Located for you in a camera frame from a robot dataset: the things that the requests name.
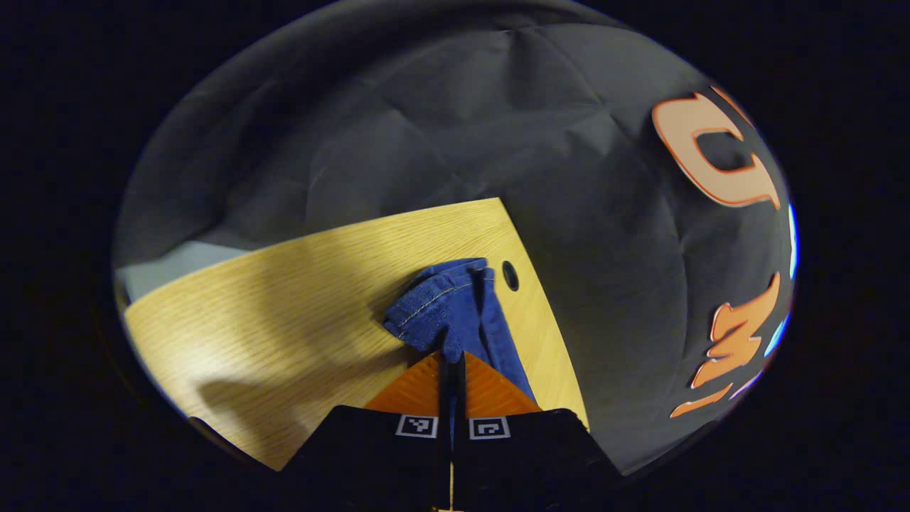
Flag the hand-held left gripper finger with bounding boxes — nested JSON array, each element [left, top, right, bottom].
[[453, 350, 623, 512], [281, 350, 452, 512]]

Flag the blue denim jeans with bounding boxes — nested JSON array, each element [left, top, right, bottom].
[[382, 257, 537, 427]]

